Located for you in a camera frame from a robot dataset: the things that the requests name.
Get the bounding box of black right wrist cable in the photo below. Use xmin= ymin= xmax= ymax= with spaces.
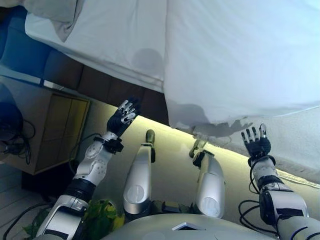
xmin=238 ymin=159 xmax=262 ymax=226

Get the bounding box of silver robot torso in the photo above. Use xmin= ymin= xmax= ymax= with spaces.
xmin=99 ymin=212 xmax=278 ymax=240

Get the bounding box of white duvet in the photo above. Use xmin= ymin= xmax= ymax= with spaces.
xmin=162 ymin=0 xmax=320 ymax=128

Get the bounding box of green leafy plant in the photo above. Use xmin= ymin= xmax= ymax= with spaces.
xmin=23 ymin=198 xmax=126 ymax=238

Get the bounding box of silver robot leg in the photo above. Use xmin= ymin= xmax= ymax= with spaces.
xmin=188 ymin=139 xmax=226 ymax=218
xmin=122 ymin=129 xmax=156 ymax=215

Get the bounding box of wooden nightstand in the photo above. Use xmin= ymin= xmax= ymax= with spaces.
xmin=0 ymin=74 xmax=91 ymax=176

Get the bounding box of brown upholstered bed frame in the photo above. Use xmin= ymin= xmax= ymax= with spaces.
xmin=42 ymin=49 xmax=196 ymax=136

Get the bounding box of left silver robot leg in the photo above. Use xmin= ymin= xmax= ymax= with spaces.
xmin=122 ymin=129 xmax=156 ymax=215

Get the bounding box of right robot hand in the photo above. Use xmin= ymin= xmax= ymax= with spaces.
xmin=240 ymin=123 xmax=272 ymax=160

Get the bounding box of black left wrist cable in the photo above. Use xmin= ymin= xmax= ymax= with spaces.
xmin=68 ymin=134 xmax=103 ymax=176

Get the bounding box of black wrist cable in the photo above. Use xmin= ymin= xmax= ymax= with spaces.
xmin=238 ymin=159 xmax=262 ymax=226
xmin=68 ymin=134 xmax=103 ymax=176

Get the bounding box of right silver robot leg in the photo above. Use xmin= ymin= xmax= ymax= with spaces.
xmin=188 ymin=139 xmax=226 ymax=218

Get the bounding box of large beige pillow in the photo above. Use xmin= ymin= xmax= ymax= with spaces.
xmin=23 ymin=0 xmax=83 ymax=43

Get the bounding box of black cable bundle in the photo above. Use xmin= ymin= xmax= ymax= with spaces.
xmin=0 ymin=102 xmax=36 ymax=161

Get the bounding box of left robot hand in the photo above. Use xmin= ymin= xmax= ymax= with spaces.
xmin=106 ymin=96 xmax=142 ymax=138

